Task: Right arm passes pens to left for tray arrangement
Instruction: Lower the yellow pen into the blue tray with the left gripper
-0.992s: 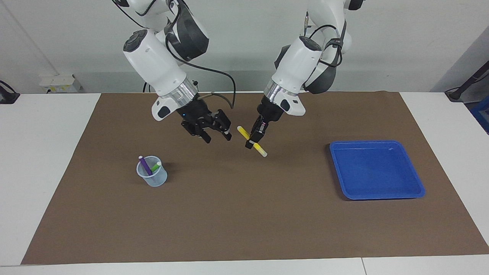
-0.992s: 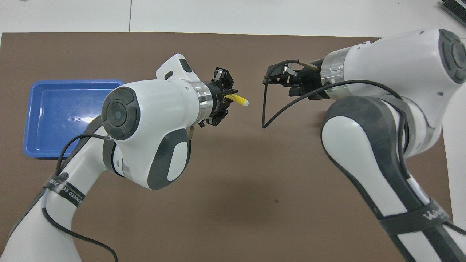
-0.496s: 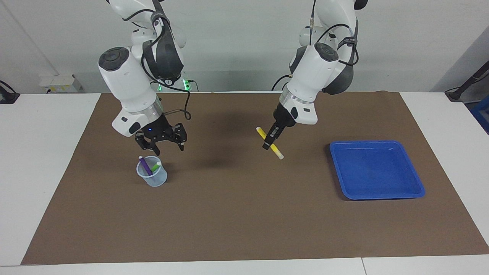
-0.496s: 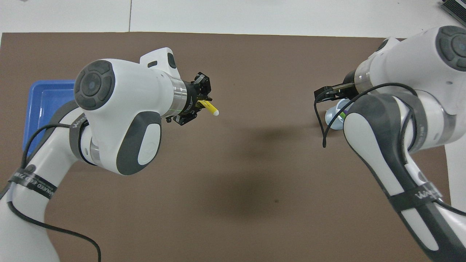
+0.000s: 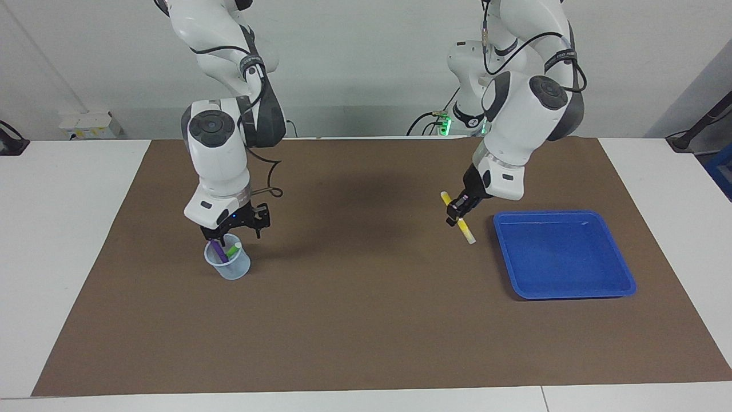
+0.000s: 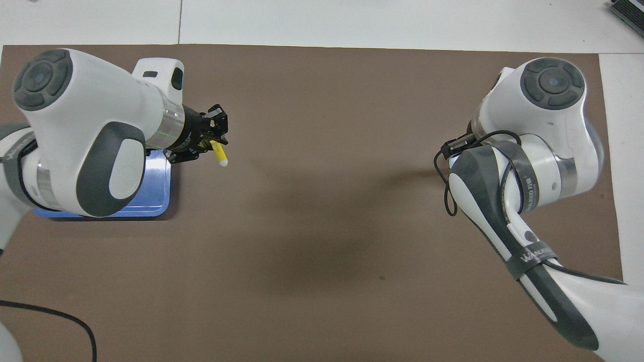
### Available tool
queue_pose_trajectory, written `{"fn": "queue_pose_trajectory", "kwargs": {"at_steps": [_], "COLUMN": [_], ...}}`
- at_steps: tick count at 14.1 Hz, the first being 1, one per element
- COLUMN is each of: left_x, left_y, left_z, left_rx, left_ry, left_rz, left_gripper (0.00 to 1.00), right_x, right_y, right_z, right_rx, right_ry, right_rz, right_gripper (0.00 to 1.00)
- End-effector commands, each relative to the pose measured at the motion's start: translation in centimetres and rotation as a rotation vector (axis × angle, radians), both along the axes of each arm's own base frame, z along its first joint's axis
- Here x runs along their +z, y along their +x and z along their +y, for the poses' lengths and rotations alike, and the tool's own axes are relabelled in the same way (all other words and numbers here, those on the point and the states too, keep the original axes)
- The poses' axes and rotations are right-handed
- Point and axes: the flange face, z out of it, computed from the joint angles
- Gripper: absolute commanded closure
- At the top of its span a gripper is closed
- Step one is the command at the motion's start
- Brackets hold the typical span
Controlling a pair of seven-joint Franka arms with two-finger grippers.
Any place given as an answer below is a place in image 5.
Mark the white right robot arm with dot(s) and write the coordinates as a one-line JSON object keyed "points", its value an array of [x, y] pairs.
{"points": [[217, 160]]}

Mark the blue storage box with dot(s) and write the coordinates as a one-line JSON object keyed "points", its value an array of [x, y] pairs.
{"points": [[721, 171]]}

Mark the brown table mat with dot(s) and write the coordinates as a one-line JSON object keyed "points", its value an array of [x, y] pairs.
{"points": [[366, 320]]}

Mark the black clamp base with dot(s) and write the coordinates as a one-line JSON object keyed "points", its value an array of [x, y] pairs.
{"points": [[11, 146]]}

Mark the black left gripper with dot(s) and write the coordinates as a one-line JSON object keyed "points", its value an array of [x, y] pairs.
{"points": [[473, 186]]}

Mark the white power strip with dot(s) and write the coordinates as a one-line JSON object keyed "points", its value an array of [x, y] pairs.
{"points": [[86, 123]]}

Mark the purple pen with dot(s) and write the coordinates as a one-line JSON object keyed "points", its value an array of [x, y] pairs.
{"points": [[218, 252]]}

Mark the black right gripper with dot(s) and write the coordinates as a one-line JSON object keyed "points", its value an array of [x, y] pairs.
{"points": [[229, 224]]}

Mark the clear plastic cup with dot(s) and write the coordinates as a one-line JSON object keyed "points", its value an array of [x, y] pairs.
{"points": [[234, 272]]}

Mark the yellow pen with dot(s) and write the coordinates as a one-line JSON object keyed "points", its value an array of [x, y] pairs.
{"points": [[463, 226]]}

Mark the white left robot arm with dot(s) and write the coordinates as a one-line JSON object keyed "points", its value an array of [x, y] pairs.
{"points": [[514, 131]]}

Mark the black stand leg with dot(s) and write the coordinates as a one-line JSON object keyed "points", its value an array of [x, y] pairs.
{"points": [[686, 140]]}

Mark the blue plastic tray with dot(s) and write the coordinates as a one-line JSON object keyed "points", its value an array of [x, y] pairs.
{"points": [[560, 257]]}

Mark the green pen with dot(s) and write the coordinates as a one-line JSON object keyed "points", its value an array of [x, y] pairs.
{"points": [[233, 250]]}

